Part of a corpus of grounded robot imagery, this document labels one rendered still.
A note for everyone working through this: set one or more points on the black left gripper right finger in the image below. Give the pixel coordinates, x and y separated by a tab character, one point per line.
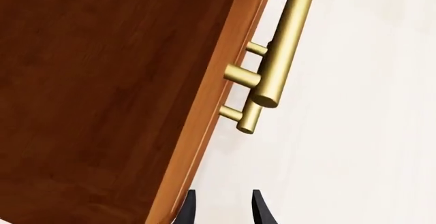
263	212

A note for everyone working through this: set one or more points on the wooden cabinet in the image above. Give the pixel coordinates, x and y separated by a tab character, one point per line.
102	81

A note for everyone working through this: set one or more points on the wooden drawer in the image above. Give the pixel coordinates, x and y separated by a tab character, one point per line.
251	36

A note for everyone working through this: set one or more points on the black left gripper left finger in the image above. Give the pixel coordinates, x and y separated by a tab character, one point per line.
189	210

